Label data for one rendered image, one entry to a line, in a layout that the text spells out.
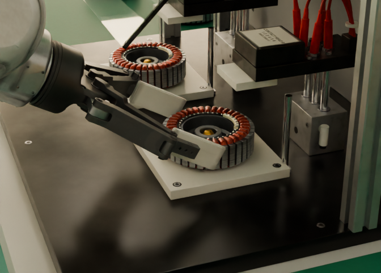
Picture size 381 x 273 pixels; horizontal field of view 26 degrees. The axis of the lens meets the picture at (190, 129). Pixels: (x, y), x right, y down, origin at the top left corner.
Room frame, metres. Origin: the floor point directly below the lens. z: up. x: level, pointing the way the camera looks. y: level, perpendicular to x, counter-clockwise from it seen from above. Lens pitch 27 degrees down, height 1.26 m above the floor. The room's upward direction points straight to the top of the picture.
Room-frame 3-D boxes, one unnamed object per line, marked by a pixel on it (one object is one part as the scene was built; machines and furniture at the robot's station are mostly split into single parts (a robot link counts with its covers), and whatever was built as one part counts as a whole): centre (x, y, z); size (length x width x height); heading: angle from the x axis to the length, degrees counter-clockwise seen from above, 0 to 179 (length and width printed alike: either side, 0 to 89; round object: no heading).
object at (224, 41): (1.17, -0.07, 0.80); 0.07 x 0.05 x 0.06; 20
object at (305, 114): (0.94, -0.16, 0.80); 0.07 x 0.05 x 0.06; 20
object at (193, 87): (1.12, 0.06, 0.78); 0.15 x 0.15 x 0.01; 20
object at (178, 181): (0.89, -0.02, 0.78); 0.15 x 0.15 x 0.01; 20
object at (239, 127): (0.89, -0.02, 0.80); 0.11 x 0.11 x 0.04
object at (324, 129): (0.90, -0.16, 0.80); 0.01 x 0.01 x 0.03; 20
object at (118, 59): (1.12, 0.06, 0.80); 0.11 x 0.11 x 0.04
